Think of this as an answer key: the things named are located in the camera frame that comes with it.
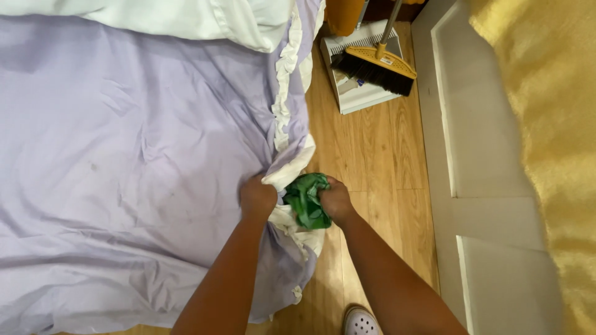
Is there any person's right hand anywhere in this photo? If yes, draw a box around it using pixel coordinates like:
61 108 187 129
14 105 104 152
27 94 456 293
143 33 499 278
318 176 358 230

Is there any person's left hand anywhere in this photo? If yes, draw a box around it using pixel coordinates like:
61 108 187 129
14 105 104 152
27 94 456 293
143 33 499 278
239 174 278 222

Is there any green cloth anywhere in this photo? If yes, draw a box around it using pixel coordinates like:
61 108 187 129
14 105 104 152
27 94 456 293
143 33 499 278
282 172 332 230

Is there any lilac ruffled bed sheet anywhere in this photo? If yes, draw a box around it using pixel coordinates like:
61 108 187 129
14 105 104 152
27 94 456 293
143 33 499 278
0 0 327 335

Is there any white dustpan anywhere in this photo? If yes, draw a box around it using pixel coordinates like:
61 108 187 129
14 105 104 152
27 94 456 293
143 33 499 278
320 20 404 115

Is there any white perforated clog shoe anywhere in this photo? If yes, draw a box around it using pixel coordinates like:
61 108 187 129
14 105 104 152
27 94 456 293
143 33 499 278
344 306 382 335

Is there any yellow broom with black bristles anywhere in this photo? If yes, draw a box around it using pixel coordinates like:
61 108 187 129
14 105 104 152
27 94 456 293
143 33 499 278
330 0 417 97

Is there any golden yellow curtain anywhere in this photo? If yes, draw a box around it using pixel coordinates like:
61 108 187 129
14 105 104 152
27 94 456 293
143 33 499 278
468 0 596 335

